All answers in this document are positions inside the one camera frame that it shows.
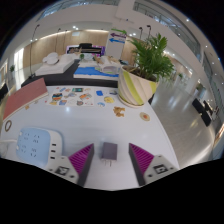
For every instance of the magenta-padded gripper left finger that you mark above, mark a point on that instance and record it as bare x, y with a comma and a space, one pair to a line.
81, 159

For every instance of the small purple-grey charger block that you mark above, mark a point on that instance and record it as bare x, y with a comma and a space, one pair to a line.
109, 150

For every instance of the group of black chairs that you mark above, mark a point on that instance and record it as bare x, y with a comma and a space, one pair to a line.
2, 91

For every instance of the white architectural model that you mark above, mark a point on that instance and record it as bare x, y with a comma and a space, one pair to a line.
53, 66

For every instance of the flat pink board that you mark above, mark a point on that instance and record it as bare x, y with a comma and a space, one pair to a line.
23, 98

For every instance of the black piano with purple screen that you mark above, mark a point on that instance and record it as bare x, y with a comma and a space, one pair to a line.
85, 48

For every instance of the low black display platform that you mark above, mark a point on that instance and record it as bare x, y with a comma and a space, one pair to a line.
63, 80

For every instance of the light blue power strip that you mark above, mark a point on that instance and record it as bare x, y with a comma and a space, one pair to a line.
36, 146

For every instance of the small blue sticker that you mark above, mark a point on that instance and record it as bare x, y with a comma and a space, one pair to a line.
99, 93

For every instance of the building model on blue base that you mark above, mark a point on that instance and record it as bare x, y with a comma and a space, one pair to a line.
90, 71

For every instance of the small distant potted plant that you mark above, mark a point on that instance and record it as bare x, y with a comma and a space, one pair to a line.
12, 69

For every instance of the black floor lamp stand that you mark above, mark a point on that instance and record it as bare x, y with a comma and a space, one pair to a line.
148, 31
31, 53
140, 33

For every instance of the small yellow sticker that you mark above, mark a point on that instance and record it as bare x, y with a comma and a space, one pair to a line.
109, 99

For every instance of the white pillar with arrow signs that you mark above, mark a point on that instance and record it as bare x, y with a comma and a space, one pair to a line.
116, 46

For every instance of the black lounge seats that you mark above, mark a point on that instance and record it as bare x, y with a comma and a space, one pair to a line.
203, 111

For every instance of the small orange wooden piece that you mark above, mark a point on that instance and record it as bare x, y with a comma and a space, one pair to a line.
119, 111

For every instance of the small round tan disc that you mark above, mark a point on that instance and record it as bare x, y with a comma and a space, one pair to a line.
144, 116

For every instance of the potted plant in striped pot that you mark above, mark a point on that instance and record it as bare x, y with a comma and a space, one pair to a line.
135, 88

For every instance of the colourful sticker sheet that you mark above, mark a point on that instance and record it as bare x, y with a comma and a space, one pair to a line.
71, 97

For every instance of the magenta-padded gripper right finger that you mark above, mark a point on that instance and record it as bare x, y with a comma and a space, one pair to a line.
142, 159

